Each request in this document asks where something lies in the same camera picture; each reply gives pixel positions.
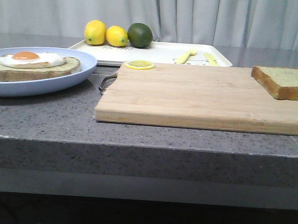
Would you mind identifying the metal cutting board handle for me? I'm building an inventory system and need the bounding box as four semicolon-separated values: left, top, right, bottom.
99;73;117;94

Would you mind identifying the light blue round plate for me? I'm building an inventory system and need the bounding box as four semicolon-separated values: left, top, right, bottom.
0;47;98;97

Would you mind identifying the yellow plastic knife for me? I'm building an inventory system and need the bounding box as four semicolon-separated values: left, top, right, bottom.
204;53;219;66

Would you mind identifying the lemon slice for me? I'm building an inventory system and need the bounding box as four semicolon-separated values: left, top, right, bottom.
124;60;155;70

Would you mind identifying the yellow lemon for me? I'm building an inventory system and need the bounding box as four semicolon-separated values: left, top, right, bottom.
84;20;107;46
106;26;128;47

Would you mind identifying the left yellow lemon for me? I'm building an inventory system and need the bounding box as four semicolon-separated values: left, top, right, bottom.
84;20;107;46

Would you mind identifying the green lime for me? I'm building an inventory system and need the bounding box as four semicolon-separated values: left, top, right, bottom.
128;23;153;49

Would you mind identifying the yellow plastic spoon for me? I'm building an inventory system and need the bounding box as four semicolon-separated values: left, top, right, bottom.
175;49;197;64

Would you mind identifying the fried egg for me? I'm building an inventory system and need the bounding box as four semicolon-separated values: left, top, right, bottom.
0;51;66;69

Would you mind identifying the right yellow lemon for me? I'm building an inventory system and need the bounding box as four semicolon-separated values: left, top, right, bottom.
106;26;128;47

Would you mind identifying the grey curtain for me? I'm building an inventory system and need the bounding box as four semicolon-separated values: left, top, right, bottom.
0;0;298;50

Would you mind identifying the wooden cutting board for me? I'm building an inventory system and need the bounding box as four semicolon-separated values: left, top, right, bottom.
95;63;298;135

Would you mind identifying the white rectangular tray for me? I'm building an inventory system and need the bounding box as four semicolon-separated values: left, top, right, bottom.
70;40;233;67

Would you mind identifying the bread slice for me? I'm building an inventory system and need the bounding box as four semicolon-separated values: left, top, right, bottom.
0;57;81;82
251;66;298;101

